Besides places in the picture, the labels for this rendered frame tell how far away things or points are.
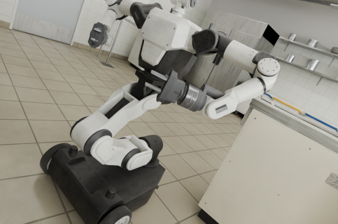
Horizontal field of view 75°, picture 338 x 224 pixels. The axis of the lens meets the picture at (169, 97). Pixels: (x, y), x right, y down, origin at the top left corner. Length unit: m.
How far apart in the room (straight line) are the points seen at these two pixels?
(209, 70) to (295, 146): 4.25
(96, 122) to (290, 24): 5.43
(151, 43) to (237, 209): 1.11
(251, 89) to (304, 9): 5.27
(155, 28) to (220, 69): 4.31
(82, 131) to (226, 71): 4.45
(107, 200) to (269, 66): 0.92
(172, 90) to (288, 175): 0.89
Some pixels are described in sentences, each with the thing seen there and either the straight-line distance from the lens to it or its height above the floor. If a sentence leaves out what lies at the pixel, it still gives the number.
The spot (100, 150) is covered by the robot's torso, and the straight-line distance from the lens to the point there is 1.03.
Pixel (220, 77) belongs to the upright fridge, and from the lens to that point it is 5.26.
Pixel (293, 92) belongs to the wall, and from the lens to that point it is 5.61.
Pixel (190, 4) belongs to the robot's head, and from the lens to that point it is 1.10.
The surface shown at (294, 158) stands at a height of 0.70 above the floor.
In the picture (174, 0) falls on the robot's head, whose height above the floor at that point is 1.17.
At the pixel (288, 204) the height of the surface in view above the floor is 0.47.
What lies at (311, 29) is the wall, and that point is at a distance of 5.87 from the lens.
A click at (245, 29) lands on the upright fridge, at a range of 5.35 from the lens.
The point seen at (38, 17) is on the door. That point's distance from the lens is 4.90.
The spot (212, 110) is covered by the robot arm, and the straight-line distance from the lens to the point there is 0.79.
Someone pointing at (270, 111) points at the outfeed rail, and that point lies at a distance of 1.38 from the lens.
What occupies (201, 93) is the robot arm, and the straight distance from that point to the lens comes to 0.79.
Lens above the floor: 1.01
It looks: 14 degrees down
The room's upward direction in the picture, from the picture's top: 25 degrees clockwise
